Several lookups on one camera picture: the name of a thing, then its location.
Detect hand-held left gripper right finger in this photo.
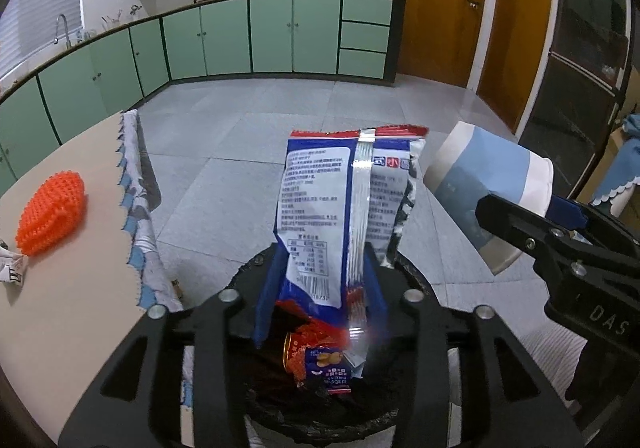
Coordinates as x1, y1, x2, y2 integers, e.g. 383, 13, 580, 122
365, 243, 586, 448

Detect blue and white snack packet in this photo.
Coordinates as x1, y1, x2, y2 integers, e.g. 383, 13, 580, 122
272, 125, 431, 346

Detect beige tablecloth with blue trim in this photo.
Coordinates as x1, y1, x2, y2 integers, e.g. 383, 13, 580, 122
0, 109, 195, 429

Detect orange spiky brush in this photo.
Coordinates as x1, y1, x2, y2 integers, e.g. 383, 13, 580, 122
15, 169, 89, 256

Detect blue cloth with scalloped trim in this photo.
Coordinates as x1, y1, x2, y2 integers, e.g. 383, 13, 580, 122
590, 113, 640, 220

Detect white window blind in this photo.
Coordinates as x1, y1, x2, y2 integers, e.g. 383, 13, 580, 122
0, 0, 83, 79

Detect green lower kitchen cabinets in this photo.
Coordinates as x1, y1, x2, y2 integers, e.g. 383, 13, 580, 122
0, 0, 406, 194

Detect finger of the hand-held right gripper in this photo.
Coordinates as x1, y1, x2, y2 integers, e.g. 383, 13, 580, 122
474, 193, 593, 281
546, 195, 640, 254

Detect blue and white paper cup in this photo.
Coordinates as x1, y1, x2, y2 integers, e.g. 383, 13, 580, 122
422, 121, 556, 276

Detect dark glass cabinet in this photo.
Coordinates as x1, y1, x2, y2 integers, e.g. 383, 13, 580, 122
515, 0, 632, 204

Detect small blue snack packet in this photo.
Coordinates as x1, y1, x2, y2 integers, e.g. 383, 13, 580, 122
305, 348, 352, 397

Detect white wrapper with black print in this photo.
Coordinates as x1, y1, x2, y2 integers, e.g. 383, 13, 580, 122
0, 238, 27, 287

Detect metal sink faucet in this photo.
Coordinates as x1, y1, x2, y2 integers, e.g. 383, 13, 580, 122
53, 13, 72, 47

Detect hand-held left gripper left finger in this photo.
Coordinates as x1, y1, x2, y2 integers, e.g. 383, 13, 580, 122
57, 243, 291, 448

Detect trash bin with black bag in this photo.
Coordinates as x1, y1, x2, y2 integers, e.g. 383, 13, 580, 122
172, 243, 466, 444

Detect brown wooden door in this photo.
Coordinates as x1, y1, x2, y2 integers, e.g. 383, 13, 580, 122
477, 0, 554, 134
401, 0, 489, 89

